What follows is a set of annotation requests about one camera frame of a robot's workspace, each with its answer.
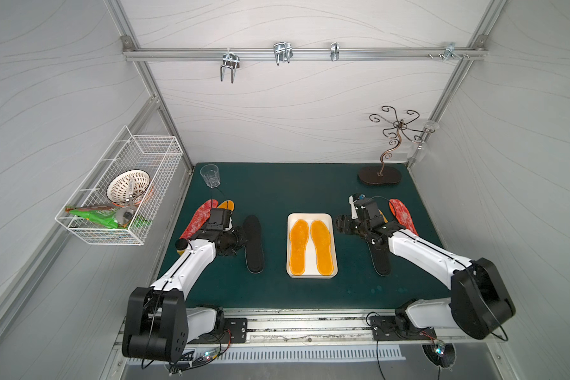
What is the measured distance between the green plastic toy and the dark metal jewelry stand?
0.85 metres

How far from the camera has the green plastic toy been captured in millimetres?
547

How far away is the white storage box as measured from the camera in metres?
0.86

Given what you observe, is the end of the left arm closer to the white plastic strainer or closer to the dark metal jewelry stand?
the white plastic strainer

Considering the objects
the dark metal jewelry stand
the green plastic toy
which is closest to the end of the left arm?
the green plastic toy
